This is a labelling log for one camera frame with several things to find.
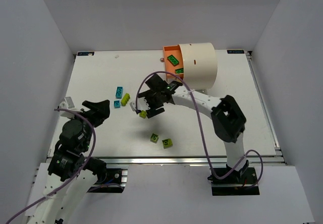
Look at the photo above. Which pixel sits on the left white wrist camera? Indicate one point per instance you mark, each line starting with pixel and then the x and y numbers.
pixel 66 103

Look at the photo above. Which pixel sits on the cream cylindrical drawer cabinet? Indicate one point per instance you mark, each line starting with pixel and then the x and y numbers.
pixel 200 65

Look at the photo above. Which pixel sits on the left blue corner label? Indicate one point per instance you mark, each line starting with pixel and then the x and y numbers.
pixel 85 53

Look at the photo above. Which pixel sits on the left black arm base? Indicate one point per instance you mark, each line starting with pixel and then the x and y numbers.
pixel 113 181

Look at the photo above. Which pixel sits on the orange drawer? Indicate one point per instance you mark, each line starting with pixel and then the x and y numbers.
pixel 174 50

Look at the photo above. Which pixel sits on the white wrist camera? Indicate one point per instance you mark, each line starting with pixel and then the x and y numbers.
pixel 139 105
pixel 66 103

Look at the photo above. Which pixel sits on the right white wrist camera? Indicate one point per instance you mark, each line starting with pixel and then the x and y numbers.
pixel 139 105

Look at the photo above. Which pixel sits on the lime square lego brick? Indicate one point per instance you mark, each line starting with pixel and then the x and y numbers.
pixel 143 114
pixel 154 138
pixel 167 143

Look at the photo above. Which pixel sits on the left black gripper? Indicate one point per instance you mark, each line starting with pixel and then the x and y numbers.
pixel 90 112

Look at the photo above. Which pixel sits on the long lime lego brick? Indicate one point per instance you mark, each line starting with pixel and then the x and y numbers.
pixel 125 99

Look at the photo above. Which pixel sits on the long green lego brick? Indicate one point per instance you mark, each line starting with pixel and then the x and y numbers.
pixel 179 71

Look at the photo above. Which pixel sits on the small cyan lego brick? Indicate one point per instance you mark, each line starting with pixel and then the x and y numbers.
pixel 117 104

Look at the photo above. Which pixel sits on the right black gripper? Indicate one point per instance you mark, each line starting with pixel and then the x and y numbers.
pixel 153 99

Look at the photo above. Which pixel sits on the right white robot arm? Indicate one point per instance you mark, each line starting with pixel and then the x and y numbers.
pixel 227 118

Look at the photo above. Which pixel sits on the aluminium table rail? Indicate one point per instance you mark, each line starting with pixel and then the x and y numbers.
pixel 267 160

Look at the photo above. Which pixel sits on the long cyan lego brick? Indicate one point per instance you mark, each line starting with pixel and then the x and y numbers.
pixel 119 92

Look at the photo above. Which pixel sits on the large green lego brick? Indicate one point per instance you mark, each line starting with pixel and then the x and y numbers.
pixel 173 60

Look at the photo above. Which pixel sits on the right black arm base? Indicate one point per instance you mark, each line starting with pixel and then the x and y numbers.
pixel 232 186

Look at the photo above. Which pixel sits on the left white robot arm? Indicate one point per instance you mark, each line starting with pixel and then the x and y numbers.
pixel 70 173

